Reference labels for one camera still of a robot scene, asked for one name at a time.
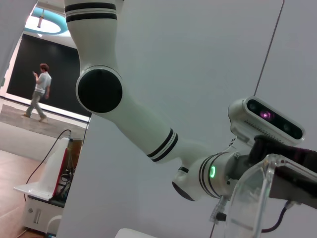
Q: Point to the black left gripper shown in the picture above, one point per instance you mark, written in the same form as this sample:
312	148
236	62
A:
302	153

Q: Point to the clear white glasses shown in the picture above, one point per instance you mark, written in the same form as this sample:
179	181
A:
268	168

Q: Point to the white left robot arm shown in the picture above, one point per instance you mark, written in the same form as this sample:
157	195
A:
99	62

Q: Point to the white stand with red side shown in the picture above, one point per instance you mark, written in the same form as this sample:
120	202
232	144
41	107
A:
53	168

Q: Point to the white low cabinet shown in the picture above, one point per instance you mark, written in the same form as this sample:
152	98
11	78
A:
44	215

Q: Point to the walking person in grey shirt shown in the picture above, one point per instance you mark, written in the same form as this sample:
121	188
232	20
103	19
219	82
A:
42	81

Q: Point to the round teal ceiling light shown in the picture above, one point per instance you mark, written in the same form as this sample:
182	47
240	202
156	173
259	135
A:
49	24

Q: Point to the hanging pendant fixture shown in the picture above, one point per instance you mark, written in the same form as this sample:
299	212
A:
40	21

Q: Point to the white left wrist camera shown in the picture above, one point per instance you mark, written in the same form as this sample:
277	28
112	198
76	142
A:
272	116

